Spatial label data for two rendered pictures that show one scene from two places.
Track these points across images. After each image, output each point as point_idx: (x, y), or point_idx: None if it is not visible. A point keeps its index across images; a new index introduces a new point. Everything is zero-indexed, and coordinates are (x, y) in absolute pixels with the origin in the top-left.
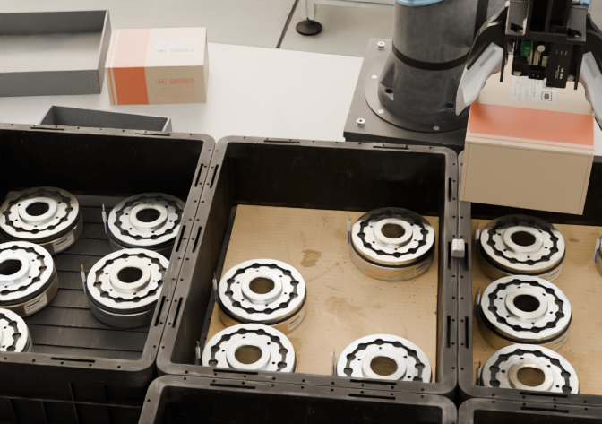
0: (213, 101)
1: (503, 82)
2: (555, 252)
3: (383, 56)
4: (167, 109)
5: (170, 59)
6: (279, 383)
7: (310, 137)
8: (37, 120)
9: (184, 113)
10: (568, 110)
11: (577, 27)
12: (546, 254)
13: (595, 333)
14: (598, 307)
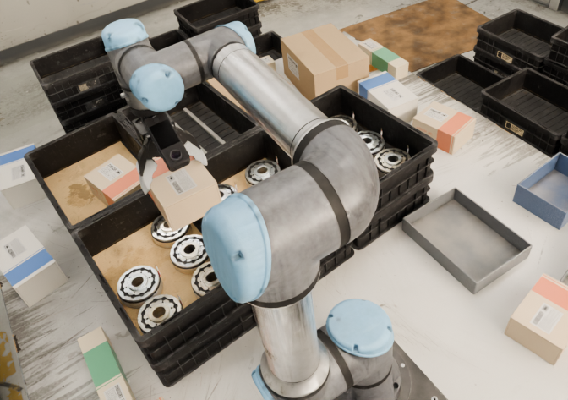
0: (502, 337)
1: (193, 173)
2: (195, 284)
3: (422, 392)
4: (510, 311)
5: (530, 305)
6: (226, 145)
7: (424, 356)
8: (543, 254)
9: (500, 316)
10: (157, 177)
11: (139, 124)
12: (198, 278)
13: (163, 274)
14: (169, 287)
